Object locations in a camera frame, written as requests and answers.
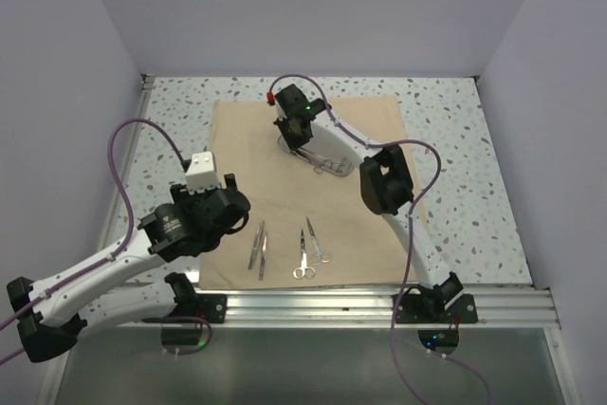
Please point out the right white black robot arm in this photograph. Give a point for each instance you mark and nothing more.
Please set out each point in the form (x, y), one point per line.
(313, 131)

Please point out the steel forceps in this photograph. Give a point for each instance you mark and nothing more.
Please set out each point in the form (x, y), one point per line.
(319, 256)

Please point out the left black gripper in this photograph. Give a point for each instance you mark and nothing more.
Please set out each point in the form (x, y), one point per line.
(183, 197)

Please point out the steel tweezers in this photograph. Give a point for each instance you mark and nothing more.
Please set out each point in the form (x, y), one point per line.
(263, 257)
(257, 240)

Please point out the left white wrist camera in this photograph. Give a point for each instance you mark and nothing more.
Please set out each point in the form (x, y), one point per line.
(201, 174)

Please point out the aluminium rail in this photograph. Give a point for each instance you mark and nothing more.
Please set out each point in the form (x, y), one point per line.
(370, 307)
(112, 225)

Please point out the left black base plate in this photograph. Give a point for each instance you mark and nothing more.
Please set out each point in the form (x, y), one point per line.
(210, 307)

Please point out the aluminium front rail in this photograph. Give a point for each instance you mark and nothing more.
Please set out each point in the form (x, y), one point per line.
(370, 307)

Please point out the steel instrument tray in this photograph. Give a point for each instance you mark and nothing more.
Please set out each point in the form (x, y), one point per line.
(283, 146)

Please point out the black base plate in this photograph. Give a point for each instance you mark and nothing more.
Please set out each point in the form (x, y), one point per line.
(210, 307)
(416, 307)

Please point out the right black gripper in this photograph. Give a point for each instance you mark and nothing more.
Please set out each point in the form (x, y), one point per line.
(291, 143)

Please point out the beige cloth wrap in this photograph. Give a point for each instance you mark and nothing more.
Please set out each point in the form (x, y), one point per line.
(283, 191)

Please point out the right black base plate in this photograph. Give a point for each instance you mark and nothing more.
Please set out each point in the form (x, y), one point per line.
(416, 307)

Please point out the steel scissors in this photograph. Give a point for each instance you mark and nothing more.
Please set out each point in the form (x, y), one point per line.
(304, 270)

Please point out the aluminium left side rail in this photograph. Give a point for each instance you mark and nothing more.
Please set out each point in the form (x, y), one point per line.
(112, 225)

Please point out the steel clamp in tray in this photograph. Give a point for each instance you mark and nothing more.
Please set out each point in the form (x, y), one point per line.
(323, 164)

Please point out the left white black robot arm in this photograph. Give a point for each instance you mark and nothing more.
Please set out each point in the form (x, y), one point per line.
(53, 313)

